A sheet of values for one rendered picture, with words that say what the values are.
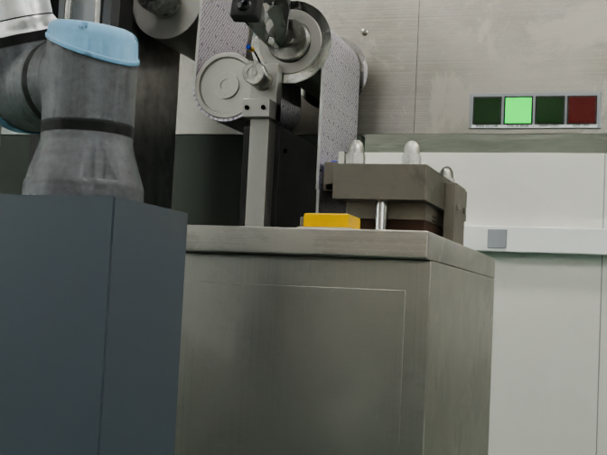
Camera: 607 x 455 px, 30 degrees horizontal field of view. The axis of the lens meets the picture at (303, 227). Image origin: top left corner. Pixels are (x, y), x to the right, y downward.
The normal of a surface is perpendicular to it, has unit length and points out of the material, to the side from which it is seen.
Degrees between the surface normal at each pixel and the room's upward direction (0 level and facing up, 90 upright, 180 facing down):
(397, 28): 90
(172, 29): 90
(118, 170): 72
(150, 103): 90
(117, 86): 90
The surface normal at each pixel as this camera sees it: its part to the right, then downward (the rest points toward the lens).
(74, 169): 0.02, -0.37
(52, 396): -0.33, -0.08
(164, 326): 0.94, 0.02
